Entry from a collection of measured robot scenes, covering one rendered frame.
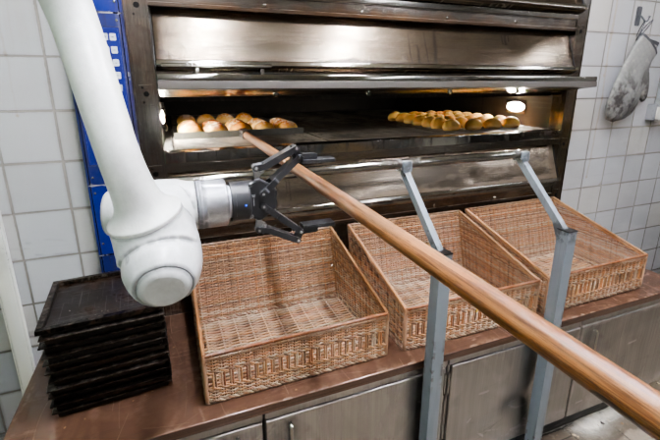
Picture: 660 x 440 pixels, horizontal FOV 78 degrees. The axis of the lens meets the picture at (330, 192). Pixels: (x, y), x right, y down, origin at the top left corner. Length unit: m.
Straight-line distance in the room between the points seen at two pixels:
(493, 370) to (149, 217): 1.31
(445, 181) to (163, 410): 1.34
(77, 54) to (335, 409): 1.09
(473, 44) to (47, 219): 1.69
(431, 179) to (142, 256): 1.42
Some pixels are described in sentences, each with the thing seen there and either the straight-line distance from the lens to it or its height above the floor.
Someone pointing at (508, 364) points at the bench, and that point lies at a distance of 1.65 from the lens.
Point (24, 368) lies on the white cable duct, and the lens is 1.77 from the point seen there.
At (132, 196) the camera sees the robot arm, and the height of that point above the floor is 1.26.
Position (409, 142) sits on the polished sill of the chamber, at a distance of 1.72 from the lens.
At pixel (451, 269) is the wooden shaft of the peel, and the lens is 0.50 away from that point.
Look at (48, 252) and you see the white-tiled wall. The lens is 1.58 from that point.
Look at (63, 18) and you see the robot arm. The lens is 0.67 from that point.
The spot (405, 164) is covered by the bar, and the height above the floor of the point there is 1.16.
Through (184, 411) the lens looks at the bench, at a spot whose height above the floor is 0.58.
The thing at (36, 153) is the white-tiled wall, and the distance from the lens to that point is 1.50.
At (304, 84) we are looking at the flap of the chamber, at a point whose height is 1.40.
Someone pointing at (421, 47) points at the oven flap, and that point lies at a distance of 1.73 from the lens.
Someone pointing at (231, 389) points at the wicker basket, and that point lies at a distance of 1.24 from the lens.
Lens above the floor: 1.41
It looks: 15 degrees down
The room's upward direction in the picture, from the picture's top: straight up
